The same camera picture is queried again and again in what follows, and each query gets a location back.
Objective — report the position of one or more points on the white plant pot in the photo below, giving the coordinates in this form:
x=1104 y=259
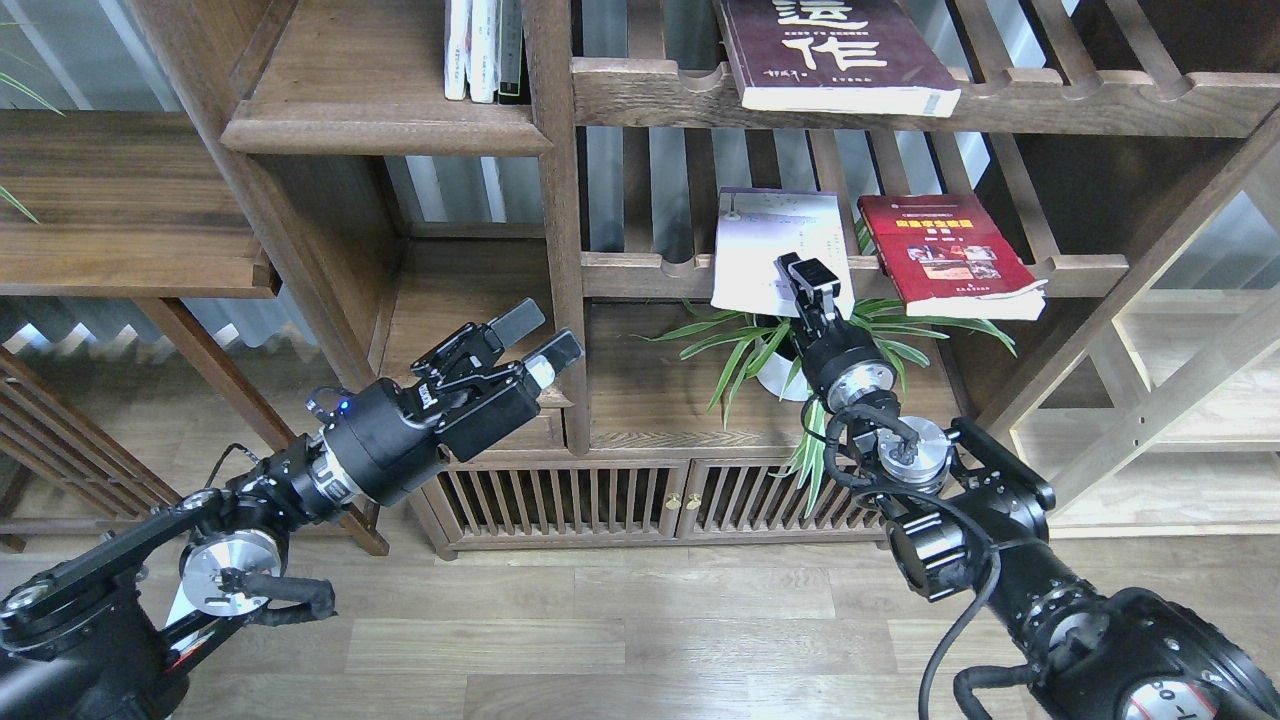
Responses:
x=779 y=373

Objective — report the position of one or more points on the dark wooden bookshelf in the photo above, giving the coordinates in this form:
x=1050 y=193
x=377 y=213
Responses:
x=386 y=208

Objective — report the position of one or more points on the dark upright book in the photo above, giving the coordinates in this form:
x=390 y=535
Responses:
x=510 y=64

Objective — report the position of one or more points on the left slatted cabinet door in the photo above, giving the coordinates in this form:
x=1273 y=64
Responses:
x=556 y=502

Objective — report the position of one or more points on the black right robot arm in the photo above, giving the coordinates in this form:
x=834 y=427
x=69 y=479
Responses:
x=961 y=512

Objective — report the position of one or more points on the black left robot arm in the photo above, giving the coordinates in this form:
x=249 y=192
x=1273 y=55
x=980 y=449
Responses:
x=116 y=632

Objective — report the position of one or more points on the white paperback book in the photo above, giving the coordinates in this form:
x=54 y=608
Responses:
x=755 y=227

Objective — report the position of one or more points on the white upright book middle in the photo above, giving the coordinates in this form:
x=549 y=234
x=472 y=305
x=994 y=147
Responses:
x=481 y=74

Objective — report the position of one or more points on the green spider plant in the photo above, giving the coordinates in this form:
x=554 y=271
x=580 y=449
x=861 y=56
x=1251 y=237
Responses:
x=885 y=319

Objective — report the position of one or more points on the dark wooden side shelf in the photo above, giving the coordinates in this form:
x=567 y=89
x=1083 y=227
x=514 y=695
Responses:
x=129 y=205

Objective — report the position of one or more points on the dark slatted wooden panel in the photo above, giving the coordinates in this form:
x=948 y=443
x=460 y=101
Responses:
x=53 y=441

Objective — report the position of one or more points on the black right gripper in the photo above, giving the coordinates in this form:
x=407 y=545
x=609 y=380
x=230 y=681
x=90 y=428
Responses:
x=840 y=360

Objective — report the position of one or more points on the red paperback book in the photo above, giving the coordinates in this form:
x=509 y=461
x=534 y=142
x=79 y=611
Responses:
x=947 y=257

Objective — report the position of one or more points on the right slatted cabinet door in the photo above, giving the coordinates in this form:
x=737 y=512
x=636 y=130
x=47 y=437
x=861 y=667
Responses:
x=748 y=501

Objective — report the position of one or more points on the light wooden rack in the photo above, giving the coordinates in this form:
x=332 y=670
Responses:
x=1168 y=425

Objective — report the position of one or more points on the dark maroon book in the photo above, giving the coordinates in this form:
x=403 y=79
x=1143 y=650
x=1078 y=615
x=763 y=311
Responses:
x=852 y=57

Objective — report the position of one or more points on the white upright book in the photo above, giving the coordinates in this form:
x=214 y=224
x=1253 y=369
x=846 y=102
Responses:
x=457 y=49
x=481 y=74

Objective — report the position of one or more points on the white upright book left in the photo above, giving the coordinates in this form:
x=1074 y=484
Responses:
x=457 y=49

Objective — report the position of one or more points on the slatted cabinet door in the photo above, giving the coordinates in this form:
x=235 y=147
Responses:
x=556 y=502
x=748 y=501

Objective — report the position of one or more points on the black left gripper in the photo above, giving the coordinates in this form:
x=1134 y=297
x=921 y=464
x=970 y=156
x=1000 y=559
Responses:
x=387 y=440

